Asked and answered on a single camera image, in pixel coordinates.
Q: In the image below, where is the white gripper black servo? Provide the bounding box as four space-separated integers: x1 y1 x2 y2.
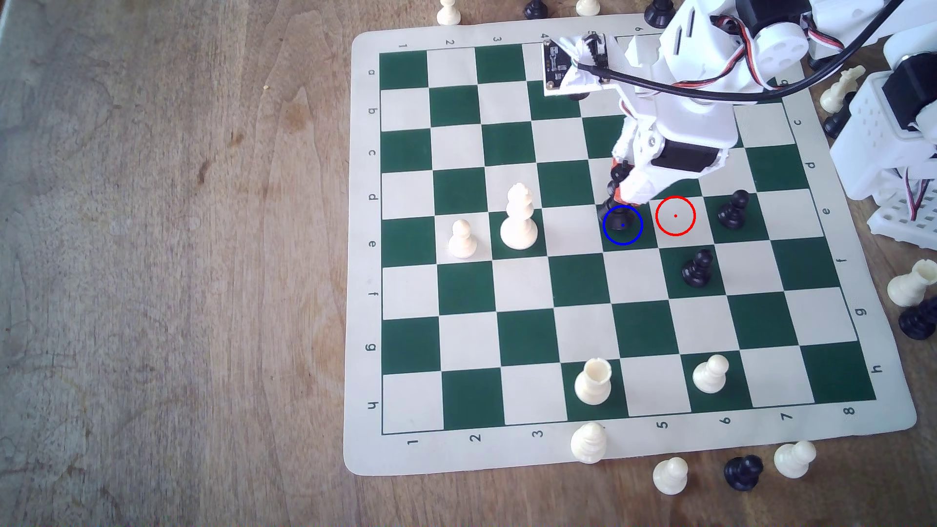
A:
605 97 741 210

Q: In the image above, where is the black king chess piece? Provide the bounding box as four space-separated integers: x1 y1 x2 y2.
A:
599 164 644 239

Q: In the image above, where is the white king chess piece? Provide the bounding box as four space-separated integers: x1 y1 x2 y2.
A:
500 183 540 251

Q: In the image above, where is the white rook chess piece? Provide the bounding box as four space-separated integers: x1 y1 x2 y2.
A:
887 259 937 307
574 358 613 405

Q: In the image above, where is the black knight chess piece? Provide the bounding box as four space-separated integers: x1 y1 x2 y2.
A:
822 91 856 139

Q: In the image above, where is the white knight chess piece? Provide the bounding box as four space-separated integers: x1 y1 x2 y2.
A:
820 65 866 114

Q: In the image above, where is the green and cream chess mat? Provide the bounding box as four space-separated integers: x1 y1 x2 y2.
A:
343 13 918 478

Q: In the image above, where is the white bishop chess piece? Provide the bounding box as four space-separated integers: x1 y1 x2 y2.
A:
570 422 608 464

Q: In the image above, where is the black camera cable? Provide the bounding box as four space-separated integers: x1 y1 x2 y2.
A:
574 0 909 102

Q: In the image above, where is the camera circuit board module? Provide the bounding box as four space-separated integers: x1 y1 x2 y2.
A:
542 32 610 97

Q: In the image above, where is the red black wire bundle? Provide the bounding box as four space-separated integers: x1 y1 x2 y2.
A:
902 164 937 221

